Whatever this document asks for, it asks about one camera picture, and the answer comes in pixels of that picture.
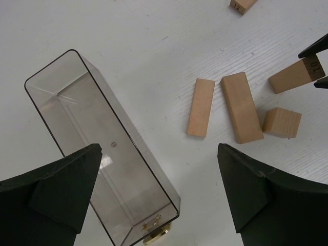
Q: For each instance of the wood block numbered ten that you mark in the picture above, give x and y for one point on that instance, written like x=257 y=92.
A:
x=304 y=71

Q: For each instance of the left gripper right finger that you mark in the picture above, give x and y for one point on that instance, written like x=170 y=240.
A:
x=270 y=206

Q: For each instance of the small wood cube block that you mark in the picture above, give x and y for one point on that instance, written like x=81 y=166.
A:
x=281 y=123

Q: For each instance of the gold box clasp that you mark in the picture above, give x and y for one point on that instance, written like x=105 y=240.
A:
x=155 y=229

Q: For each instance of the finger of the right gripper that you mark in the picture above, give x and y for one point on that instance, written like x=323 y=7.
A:
x=318 y=46
x=321 y=83

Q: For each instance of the wood block numbered twelve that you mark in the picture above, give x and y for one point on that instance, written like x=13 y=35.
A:
x=242 y=6

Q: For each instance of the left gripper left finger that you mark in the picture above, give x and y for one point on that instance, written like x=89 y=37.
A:
x=48 y=205

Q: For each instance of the clear plastic box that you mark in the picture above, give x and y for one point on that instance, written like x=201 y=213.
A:
x=79 y=108

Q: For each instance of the long wood block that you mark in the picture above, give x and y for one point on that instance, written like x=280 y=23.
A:
x=241 y=107

